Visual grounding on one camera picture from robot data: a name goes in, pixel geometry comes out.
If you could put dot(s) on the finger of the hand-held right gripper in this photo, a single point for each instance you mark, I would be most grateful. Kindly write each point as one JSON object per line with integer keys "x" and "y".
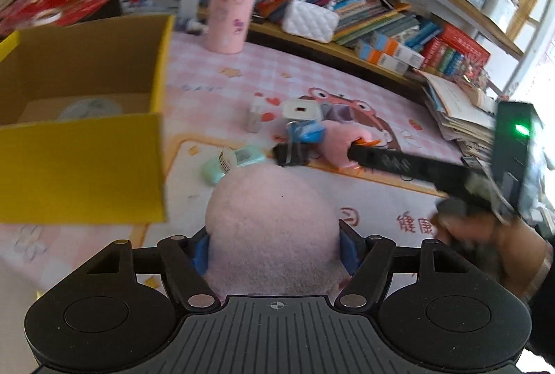
{"x": 403, "y": 166}

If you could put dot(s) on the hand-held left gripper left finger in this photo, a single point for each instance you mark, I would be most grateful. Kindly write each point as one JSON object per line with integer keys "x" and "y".
{"x": 200, "y": 252}

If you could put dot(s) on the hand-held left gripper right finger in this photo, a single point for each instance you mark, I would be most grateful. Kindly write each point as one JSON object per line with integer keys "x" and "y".
{"x": 348, "y": 248}

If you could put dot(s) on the small pink plush toy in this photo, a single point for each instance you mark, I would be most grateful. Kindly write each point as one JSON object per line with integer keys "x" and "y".
{"x": 340, "y": 138}

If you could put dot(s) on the large pink round plush toy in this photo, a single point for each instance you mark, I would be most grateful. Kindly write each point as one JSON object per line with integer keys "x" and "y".
{"x": 273, "y": 222}

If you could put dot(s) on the black binder clip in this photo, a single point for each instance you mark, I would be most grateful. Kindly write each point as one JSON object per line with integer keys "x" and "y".
{"x": 291, "y": 154}

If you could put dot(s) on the yellow cardboard box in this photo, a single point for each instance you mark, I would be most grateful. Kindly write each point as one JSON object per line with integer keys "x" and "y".
{"x": 82, "y": 166}

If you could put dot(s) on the person's right forearm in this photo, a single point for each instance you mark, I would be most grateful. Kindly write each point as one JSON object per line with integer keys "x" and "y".
{"x": 545, "y": 313}

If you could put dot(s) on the person's right hand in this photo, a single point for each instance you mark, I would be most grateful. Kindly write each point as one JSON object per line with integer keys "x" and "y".
{"x": 516, "y": 252}

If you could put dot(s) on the cartoon printed desk mat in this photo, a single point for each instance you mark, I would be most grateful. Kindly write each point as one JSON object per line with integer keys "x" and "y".
{"x": 390, "y": 192}

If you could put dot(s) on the stack of papers and booklets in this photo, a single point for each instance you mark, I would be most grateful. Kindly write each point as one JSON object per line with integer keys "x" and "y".
{"x": 459, "y": 114}

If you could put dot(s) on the green tube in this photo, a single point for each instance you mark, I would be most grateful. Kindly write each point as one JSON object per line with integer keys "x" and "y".
{"x": 243, "y": 159}

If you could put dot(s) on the orange white carton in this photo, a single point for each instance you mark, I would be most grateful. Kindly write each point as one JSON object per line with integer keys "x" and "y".
{"x": 377, "y": 55}
{"x": 403, "y": 51}

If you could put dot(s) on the white charger plug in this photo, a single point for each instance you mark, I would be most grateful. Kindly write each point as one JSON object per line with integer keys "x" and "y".
{"x": 300, "y": 109}

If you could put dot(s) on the red boxed book set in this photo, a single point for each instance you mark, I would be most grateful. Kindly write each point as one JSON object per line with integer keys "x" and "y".
{"x": 455, "y": 53}

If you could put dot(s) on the small grey bottle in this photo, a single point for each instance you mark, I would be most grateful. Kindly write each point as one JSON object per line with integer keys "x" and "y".
{"x": 256, "y": 117}

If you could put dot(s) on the white pen holder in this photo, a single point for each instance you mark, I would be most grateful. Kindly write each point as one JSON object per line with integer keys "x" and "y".
{"x": 498, "y": 5}

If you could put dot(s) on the clear plastic wrapper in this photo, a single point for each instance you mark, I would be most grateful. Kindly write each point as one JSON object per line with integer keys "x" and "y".
{"x": 91, "y": 107}

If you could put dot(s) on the pink checkered tablecloth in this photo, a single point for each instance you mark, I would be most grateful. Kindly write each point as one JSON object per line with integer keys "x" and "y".
{"x": 208, "y": 70}

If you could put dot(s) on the pink printed tumbler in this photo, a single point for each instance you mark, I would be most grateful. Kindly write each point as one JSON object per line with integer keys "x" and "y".
{"x": 230, "y": 12}

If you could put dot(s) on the red plastic packaging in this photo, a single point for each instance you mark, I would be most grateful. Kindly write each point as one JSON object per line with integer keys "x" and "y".
{"x": 73, "y": 3}

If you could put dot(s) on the white tape roll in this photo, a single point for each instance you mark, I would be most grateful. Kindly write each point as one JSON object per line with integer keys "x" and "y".
{"x": 45, "y": 15}

